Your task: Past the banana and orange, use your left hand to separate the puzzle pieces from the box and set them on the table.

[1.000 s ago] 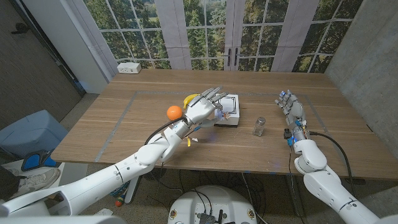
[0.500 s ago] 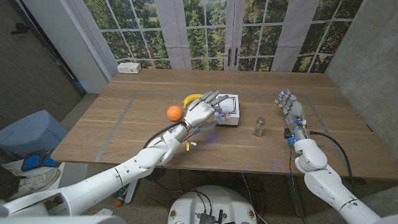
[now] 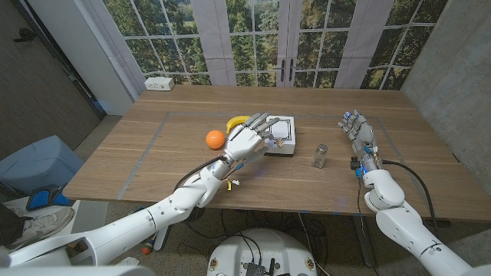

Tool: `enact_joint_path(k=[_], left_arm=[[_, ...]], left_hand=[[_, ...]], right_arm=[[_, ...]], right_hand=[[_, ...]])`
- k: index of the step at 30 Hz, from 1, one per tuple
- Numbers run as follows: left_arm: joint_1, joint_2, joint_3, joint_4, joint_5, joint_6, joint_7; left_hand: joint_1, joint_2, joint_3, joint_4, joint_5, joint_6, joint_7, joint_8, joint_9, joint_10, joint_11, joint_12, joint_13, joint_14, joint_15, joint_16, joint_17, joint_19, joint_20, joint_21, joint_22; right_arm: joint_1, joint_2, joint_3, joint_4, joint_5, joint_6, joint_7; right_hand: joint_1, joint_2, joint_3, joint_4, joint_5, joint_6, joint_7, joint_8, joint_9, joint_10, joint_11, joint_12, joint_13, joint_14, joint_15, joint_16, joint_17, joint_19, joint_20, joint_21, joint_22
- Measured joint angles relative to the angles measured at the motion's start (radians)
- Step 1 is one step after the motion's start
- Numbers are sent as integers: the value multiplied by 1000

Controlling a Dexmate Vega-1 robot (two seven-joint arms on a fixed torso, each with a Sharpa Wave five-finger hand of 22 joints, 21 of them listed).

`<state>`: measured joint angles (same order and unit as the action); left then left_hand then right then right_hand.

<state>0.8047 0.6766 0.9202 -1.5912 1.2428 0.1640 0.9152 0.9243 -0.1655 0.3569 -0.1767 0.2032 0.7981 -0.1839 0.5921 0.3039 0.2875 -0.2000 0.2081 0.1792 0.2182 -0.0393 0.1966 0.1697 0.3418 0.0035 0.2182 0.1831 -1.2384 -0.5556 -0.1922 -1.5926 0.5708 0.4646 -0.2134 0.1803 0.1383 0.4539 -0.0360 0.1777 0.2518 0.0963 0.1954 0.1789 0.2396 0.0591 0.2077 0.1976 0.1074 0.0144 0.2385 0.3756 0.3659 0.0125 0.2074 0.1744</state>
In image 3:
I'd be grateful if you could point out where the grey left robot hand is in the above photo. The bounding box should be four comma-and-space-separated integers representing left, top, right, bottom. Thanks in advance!
210, 111, 281, 179

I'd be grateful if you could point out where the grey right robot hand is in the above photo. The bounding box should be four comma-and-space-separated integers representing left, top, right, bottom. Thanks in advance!
337, 108, 381, 173

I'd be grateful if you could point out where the yellow banana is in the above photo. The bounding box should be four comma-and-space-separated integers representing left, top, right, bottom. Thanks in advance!
226, 115, 252, 135

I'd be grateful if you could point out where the orange fruit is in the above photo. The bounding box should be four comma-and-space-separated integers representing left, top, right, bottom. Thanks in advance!
205, 130, 226, 150

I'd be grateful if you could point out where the small clear glass jar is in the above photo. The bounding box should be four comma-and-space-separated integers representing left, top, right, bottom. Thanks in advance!
311, 143, 329, 169

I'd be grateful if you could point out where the white power strip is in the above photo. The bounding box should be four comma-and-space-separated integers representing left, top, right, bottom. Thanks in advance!
144, 76, 176, 92

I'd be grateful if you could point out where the printed window backdrop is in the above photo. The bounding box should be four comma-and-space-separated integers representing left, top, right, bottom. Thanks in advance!
82, 0, 450, 91

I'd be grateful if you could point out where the white robot torso base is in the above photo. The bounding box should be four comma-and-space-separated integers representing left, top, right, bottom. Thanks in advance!
206, 228, 318, 276

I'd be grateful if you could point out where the grey table leg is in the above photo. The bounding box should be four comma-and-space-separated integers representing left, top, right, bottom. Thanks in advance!
352, 214, 377, 268

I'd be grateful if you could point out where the white table leg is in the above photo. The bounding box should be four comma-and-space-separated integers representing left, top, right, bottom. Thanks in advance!
153, 225, 173, 252

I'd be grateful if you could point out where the blue-grey bin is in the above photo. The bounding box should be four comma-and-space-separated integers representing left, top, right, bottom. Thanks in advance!
0, 134, 85, 196

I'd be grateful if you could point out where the grey white sneaker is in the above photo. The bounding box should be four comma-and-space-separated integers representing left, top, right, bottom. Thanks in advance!
7, 206, 76, 250

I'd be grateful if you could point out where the dark trouser leg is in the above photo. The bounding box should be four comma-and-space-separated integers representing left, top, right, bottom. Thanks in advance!
0, 202, 31, 246

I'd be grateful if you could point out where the white box with black frame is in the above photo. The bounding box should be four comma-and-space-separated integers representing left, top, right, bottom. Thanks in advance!
264, 115, 297, 158

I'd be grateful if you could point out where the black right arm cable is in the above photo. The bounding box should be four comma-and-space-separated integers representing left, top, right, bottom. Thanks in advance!
381, 159, 438, 230

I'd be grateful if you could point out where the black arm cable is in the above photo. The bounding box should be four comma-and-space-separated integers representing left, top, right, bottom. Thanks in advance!
173, 154, 227, 192
381, 159, 438, 230

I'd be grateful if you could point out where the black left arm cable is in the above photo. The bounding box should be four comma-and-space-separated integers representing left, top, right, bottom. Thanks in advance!
173, 154, 227, 192

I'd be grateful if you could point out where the black door handle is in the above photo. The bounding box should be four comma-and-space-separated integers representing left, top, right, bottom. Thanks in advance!
13, 27, 38, 43

